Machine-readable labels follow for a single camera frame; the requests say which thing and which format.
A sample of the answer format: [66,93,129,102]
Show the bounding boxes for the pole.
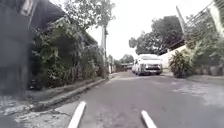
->
[100,0,109,79]

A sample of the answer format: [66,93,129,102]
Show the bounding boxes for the white car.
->
[131,53,164,77]

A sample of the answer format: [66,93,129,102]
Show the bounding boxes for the grey asphalt road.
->
[13,70,224,128]

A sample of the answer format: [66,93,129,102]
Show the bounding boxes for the green bushes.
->
[29,16,109,90]

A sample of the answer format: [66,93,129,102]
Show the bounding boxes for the large dark tree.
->
[128,15,185,56]

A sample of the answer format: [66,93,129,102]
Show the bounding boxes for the robot's own part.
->
[67,100,87,128]
[140,109,158,128]

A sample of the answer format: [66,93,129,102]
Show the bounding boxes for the palm bush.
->
[168,49,194,79]

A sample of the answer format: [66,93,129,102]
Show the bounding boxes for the concrete kerb strip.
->
[0,77,109,118]

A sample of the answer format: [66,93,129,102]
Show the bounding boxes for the green hedge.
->
[184,31,224,76]

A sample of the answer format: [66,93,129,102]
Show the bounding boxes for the dark building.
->
[0,0,68,98]

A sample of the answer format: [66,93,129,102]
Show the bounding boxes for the building with railing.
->
[175,0,224,44]

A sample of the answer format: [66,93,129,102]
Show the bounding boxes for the white wall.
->
[158,44,188,69]

